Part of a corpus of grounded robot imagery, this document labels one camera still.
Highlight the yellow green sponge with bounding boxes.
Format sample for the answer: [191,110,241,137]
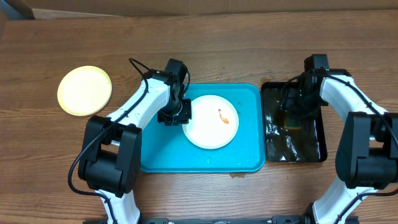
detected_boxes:
[284,118,302,130]

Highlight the white plate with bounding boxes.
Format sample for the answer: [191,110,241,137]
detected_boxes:
[182,95,239,149]

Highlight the yellow-green plate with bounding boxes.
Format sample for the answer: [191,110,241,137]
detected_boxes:
[57,65,112,116]

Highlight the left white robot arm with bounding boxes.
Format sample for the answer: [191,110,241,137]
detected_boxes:
[68,65,192,223]

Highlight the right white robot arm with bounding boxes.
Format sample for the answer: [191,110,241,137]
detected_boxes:
[281,67,397,223]

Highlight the black water tray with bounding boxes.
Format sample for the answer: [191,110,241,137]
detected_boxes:
[261,82,327,162]

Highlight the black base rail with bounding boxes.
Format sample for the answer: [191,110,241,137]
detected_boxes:
[83,214,360,224]

